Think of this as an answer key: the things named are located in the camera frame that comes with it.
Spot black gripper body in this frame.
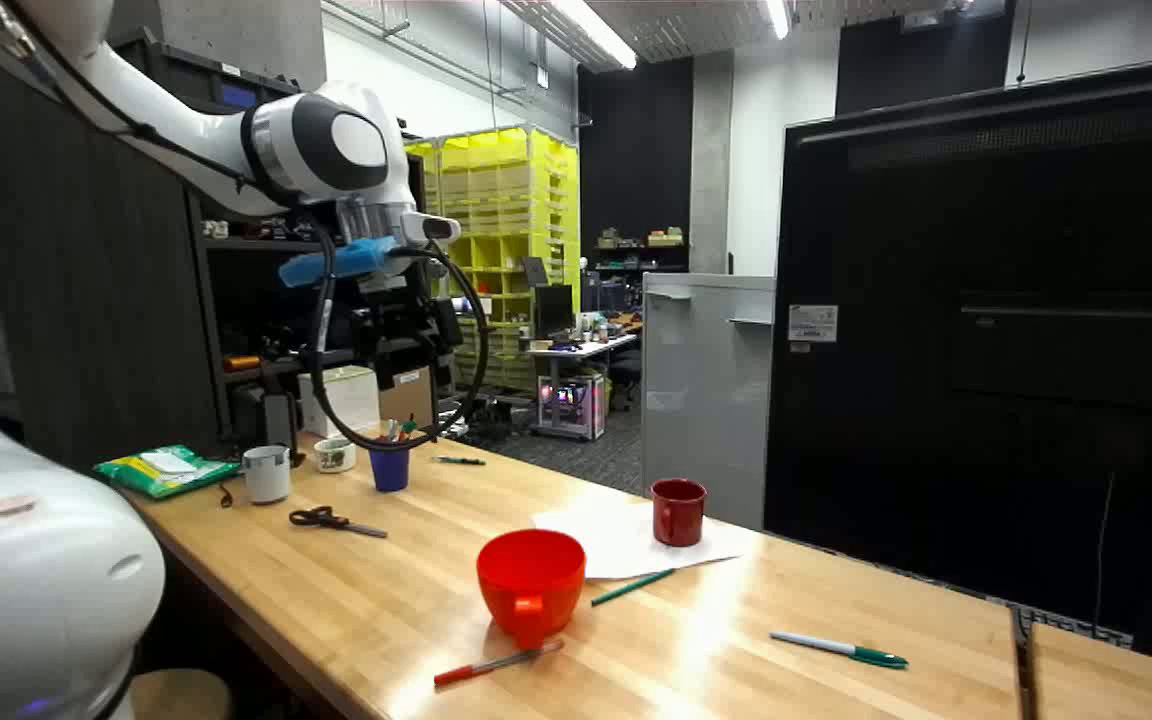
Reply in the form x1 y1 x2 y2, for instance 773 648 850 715
328 280 464 388

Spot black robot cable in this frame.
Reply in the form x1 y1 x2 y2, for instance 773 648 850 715
309 245 492 451

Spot large red plastic cup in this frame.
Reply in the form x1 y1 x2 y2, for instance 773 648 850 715
475 529 585 651

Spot red pen on table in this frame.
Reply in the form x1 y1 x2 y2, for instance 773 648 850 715
432 640 562 694

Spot white mug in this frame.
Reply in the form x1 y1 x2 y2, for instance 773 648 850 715
241 444 293 506

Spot pens in blue cup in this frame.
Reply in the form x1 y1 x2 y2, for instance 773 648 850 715
381 420 415 444

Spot green wipes packet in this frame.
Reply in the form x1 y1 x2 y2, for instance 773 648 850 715
98 444 236 502

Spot yellow bin shelf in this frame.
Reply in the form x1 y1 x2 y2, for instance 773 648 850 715
409 123 581 392

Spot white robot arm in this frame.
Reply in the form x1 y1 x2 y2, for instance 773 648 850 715
0 0 459 720

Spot pen on white paper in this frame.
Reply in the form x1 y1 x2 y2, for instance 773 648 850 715
589 556 736 607

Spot small white bowl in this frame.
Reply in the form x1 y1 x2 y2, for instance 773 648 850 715
312 441 355 474

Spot black handled scissors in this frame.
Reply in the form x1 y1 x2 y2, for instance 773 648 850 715
287 506 389 540

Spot black display panel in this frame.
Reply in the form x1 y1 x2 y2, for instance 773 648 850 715
766 65 1152 651

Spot small dark red mug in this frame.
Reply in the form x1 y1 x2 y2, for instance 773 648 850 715
653 479 703 548

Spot grey metal cabinet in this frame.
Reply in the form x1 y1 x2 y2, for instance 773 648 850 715
640 272 773 529

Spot blue plastic pen cup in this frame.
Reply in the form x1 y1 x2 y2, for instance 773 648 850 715
370 444 409 492

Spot green capped marker pen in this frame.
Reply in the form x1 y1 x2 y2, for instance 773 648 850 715
767 634 910 672

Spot white paper sheet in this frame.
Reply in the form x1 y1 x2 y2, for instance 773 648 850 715
533 506 736 582

